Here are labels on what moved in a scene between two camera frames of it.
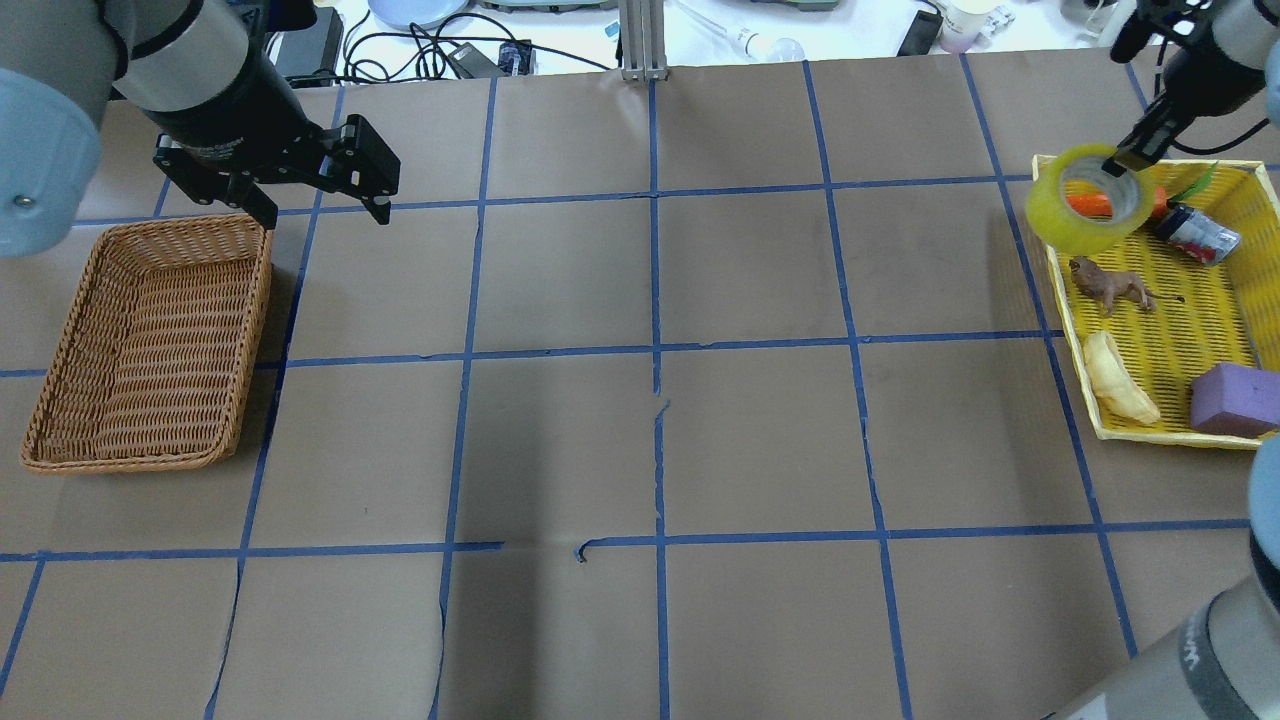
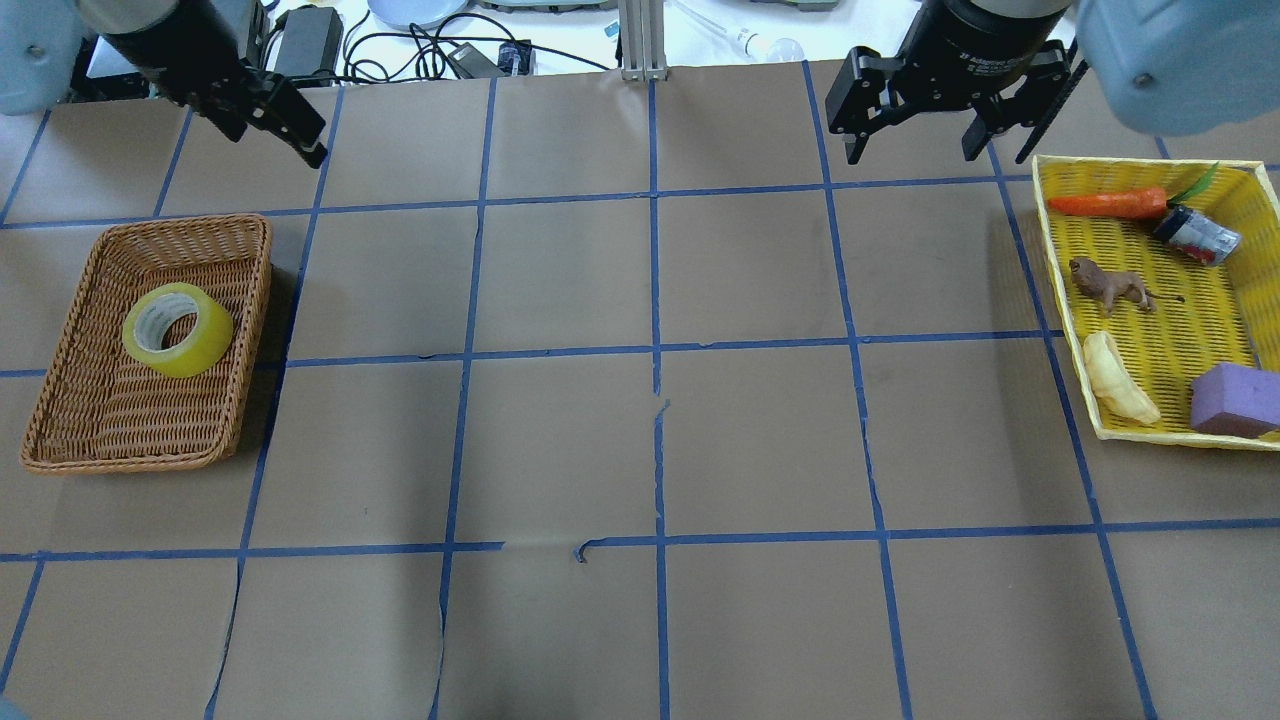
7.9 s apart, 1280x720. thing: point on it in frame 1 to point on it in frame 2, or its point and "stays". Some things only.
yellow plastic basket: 1197,287 stays
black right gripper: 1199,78 to 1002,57
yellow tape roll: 1052,224 to 152,311
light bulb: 750,45 stays
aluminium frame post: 642,40 stays
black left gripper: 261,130 to 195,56
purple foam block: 1235,400 stays
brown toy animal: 1115,285 stays
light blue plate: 426,14 stays
